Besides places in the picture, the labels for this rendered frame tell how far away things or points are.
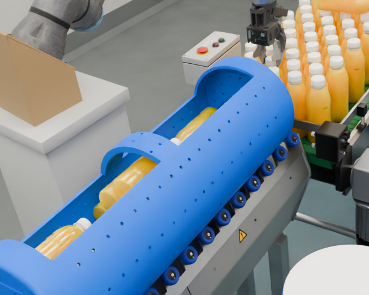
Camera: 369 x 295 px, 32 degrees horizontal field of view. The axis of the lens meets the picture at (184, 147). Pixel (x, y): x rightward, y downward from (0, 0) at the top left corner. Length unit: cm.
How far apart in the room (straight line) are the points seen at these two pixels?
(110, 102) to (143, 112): 219
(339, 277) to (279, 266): 75
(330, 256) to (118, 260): 44
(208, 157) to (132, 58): 326
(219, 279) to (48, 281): 56
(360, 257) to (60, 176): 83
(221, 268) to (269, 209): 25
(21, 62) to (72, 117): 20
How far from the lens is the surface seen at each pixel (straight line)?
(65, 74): 180
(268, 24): 193
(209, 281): 162
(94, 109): 180
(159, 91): 422
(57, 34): 179
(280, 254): 207
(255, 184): 173
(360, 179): 197
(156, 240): 135
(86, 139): 183
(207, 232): 159
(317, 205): 315
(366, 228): 208
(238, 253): 170
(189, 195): 142
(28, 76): 174
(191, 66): 210
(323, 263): 140
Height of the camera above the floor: 203
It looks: 34 degrees down
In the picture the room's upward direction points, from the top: 9 degrees counter-clockwise
